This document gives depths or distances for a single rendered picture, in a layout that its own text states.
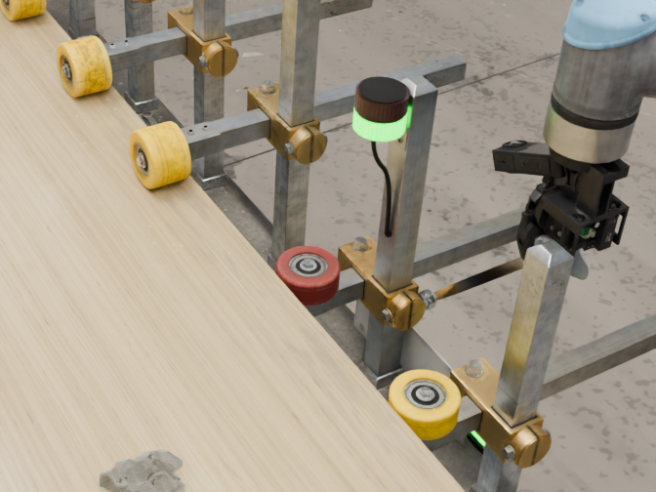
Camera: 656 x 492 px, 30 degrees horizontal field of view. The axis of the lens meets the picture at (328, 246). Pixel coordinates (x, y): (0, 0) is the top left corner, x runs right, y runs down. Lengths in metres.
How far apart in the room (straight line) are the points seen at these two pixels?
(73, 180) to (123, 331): 0.30
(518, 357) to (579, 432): 1.30
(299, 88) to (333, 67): 2.06
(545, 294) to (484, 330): 1.54
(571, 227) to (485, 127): 2.18
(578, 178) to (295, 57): 0.45
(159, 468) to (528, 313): 0.42
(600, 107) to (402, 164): 0.29
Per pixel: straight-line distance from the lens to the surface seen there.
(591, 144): 1.26
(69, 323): 1.45
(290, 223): 1.75
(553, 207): 1.33
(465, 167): 3.31
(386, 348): 1.61
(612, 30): 1.20
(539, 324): 1.31
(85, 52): 1.80
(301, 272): 1.51
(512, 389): 1.39
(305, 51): 1.59
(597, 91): 1.23
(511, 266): 1.47
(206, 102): 1.89
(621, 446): 2.64
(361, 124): 1.36
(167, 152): 1.60
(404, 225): 1.48
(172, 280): 1.50
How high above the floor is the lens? 1.88
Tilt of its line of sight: 39 degrees down
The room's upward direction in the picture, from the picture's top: 5 degrees clockwise
